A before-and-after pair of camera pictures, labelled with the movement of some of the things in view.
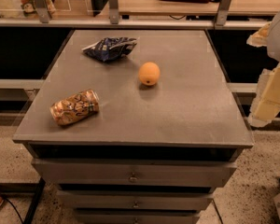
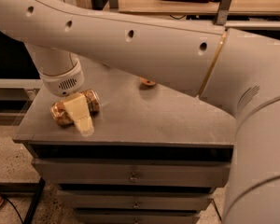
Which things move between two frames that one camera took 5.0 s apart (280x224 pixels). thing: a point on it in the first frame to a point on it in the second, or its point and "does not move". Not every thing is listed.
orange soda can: x=75 y=106 does not move
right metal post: x=225 y=5 does not move
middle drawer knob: x=135 y=206 does not move
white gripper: x=279 y=37 to x=63 y=84
